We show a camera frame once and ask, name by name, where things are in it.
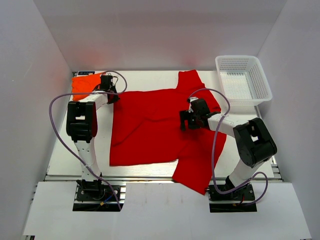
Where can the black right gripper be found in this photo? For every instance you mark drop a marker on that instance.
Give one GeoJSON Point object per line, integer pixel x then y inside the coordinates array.
{"type": "Point", "coordinates": [184, 115]}

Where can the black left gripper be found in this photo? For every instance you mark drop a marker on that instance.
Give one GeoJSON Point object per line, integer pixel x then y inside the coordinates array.
{"type": "Point", "coordinates": [116, 98]}

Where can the red t-shirt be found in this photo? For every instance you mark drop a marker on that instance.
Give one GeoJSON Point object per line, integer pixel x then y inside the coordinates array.
{"type": "Point", "coordinates": [146, 130]}

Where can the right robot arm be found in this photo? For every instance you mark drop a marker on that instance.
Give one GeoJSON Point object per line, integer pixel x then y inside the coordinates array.
{"type": "Point", "coordinates": [254, 143]}

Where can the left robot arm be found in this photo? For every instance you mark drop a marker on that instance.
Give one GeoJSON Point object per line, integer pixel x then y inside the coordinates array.
{"type": "Point", "coordinates": [82, 127]}

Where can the folded orange t-shirt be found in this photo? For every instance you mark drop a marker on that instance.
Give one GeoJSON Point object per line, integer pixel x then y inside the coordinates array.
{"type": "Point", "coordinates": [84, 84]}

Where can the blue label sticker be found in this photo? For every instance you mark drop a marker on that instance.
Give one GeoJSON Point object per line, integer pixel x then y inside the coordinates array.
{"type": "Point", "coordinates": [85, 73]}

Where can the white plastic basket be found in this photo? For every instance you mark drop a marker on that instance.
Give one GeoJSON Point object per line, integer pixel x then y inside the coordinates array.
{"type": "Point", "coordinates": [243, 80]}

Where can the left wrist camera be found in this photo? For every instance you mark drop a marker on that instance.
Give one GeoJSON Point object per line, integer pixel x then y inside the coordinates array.
{"type": "Point", "coordinates": [106, 82]}

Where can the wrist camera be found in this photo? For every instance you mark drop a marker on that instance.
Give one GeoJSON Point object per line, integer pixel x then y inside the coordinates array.
{"type": "Point", "coordinates": [106, 82]}
{"type": "Point", "coordinates": [199, 106]}

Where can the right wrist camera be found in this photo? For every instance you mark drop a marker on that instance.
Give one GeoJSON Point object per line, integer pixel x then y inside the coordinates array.
{"type": "Point", "coordinates": [199, 106]}

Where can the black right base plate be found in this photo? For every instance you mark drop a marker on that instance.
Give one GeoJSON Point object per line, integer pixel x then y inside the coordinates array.
{"type": "Point", "coordinates": [235, 202]}

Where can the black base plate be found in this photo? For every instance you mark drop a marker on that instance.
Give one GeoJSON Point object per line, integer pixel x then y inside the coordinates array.
{"type": "Point", "coordinates": [235, 202]}
{"type": "Point", "coordinates": [94, 196]}

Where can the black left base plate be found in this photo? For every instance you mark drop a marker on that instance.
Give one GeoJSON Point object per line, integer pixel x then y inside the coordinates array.
{"type": "Point", "coordinates": [94, 196]}

